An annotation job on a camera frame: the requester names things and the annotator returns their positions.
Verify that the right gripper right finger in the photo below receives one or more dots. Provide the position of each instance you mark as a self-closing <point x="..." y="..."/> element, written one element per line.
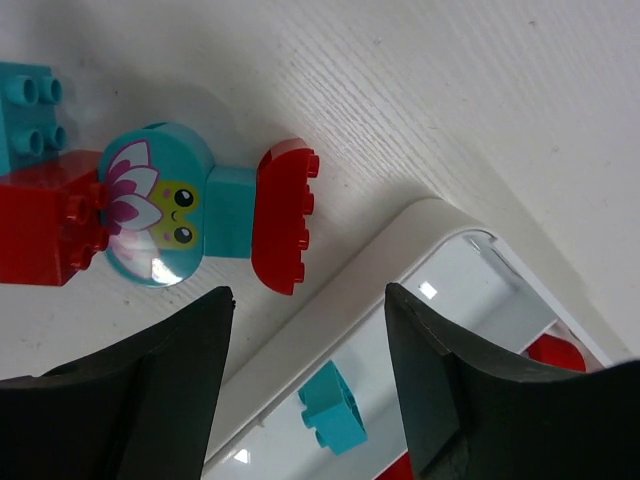
<point x="473" y="410"/>

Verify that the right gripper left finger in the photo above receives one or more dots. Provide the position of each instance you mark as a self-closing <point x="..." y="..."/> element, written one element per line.
<point x="141" y="408"/>

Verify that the teal and red square brick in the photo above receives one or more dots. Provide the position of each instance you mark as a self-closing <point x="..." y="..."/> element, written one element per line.
<point x="330" y="409"/>

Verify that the red flower printed brick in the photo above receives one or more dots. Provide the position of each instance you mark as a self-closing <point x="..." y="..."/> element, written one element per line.
<point x="557" y="352"/>

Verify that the white divided tray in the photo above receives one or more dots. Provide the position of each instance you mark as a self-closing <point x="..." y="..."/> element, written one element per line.
<point x="457" y="267"/>

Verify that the teal frog printed brick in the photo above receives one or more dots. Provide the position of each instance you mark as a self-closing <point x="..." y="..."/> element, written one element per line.
<point x="171" y="204"/>

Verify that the red brick on frog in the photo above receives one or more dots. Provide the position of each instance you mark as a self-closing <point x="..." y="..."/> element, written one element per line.
<point x="51" y="219"/>

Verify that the red arch brick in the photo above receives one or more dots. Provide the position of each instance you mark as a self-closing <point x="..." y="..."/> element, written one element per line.
<point x="283" y="201"/>

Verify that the teal long brick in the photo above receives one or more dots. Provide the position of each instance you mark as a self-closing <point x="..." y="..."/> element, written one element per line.
<point x="30" y="131"/>

